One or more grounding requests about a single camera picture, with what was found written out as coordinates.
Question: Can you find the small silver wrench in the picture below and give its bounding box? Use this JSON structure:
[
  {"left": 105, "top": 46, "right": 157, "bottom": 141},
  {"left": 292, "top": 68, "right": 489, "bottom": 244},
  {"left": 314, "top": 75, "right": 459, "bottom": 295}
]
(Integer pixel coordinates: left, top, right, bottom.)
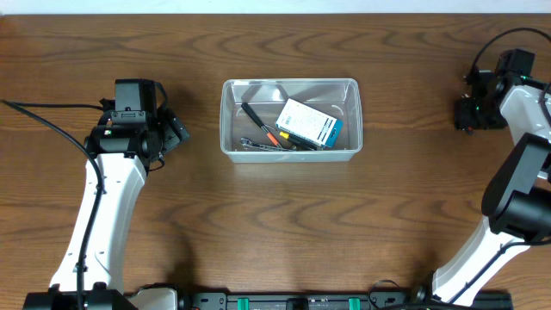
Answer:
[{"left": 240, "top": 137, "right": 294, "bottom": 152}]

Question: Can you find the small hammer black handle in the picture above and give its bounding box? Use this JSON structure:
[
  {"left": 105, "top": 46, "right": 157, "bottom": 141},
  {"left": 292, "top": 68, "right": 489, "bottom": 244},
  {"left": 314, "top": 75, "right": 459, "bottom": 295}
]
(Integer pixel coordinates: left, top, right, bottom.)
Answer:
[{"left": 241, "top": 102, "right": 282, "bottom": 149}]

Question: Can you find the black and yellow screwdriver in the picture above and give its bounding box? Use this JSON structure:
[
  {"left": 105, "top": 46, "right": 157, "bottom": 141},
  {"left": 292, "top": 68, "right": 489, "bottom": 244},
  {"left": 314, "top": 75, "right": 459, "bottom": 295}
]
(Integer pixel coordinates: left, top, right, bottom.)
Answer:
[{"left": 266, "top": 126, "right": 318, "bottom": 151}]

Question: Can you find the clear plastic container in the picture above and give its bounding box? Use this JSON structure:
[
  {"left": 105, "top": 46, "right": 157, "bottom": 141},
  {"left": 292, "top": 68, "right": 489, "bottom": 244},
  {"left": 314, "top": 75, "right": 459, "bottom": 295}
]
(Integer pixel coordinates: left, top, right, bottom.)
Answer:
[{"left": 220, "top": 78, "right": 362, "bottom": 164}]

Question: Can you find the white and blue box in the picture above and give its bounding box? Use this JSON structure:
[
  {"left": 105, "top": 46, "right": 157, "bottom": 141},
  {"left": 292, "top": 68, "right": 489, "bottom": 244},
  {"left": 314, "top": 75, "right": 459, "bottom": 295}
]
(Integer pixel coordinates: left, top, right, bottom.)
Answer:
[{"left": 275, "top": 99, "right": 344, "bottom": 147}]

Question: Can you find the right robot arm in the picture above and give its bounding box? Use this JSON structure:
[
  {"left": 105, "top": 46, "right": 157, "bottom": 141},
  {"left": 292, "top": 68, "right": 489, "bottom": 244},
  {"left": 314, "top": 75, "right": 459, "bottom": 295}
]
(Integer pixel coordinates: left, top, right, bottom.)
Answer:
[{"left": 417, "top": 84, "right": 550, "bottom": 307}]

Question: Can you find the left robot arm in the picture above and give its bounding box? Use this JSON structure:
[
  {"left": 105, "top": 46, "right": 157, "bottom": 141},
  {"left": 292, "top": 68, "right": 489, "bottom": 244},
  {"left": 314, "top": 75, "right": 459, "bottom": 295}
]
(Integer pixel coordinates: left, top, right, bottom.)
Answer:
[{"left": 23, "top": 108, "right": 190, "bottom": 310}]

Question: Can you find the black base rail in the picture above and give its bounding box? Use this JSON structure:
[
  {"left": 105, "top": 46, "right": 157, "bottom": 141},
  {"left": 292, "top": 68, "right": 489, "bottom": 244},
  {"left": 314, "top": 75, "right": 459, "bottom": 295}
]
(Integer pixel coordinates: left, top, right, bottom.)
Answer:
[{"left": 176, "top": 290, "right": 513, "bottom": 310}]

